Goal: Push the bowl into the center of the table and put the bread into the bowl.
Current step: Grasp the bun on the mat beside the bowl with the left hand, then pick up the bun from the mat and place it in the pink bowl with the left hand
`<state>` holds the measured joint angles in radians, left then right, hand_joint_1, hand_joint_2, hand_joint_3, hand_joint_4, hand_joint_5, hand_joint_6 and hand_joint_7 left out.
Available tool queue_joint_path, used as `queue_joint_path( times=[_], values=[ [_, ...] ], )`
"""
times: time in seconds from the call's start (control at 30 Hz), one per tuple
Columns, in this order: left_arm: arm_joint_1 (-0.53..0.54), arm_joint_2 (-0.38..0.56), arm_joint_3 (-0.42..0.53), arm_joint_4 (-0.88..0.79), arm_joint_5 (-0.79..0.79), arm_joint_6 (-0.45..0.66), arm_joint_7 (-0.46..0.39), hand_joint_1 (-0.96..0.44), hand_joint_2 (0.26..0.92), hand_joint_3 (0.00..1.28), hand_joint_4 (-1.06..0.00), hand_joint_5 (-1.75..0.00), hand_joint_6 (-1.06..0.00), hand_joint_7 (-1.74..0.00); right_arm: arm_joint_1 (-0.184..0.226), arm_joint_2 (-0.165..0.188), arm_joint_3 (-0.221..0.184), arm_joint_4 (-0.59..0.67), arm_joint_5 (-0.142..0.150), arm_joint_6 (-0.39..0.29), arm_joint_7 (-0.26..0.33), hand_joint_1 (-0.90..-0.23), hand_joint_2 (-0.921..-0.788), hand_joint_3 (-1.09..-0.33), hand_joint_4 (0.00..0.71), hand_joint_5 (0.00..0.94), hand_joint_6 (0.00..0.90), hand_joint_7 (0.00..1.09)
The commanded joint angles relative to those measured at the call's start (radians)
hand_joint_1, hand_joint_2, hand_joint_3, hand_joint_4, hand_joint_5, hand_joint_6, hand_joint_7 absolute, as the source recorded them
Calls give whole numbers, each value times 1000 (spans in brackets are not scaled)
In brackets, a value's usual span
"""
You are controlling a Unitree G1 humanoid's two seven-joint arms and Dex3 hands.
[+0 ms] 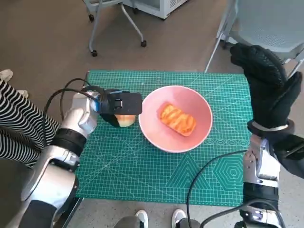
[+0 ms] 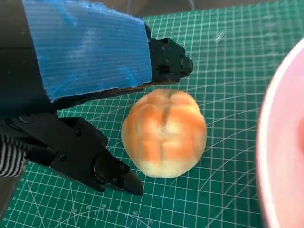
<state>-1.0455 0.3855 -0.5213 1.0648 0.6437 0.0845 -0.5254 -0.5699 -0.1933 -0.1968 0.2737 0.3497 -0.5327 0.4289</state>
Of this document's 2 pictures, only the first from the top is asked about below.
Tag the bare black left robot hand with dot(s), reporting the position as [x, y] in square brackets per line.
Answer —
[110, 121]

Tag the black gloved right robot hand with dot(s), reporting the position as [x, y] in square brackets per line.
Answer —
[268, 95]

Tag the round toy bread bun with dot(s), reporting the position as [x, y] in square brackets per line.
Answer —
[127, 121]

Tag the pink bowl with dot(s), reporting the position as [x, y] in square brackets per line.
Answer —
[152, 128]

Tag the long striped toy bread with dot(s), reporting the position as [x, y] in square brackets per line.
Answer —
[177, 118]

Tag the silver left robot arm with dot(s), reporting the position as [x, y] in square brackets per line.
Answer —
[54, 175]

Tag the green cutting mat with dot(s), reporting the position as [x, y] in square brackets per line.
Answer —
[133, 166]

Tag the grey mesh chair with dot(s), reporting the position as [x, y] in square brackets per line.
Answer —
[268, 23]

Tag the person's white shoe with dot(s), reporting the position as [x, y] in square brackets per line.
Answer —
[5, 74]
[23, 93]

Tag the person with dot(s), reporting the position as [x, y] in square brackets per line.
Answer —
[19, 118]

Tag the white cabinet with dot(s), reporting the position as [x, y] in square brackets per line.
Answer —
[161, 8]

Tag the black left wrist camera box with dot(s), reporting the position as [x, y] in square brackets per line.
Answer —
[126, 104]

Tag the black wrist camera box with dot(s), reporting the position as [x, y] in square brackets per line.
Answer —
[126, 104]
[292, 154]

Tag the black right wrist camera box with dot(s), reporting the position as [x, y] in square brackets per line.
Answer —
[292, 154]

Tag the grey metal frame with casters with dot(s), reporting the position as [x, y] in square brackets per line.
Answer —
[93, 35]

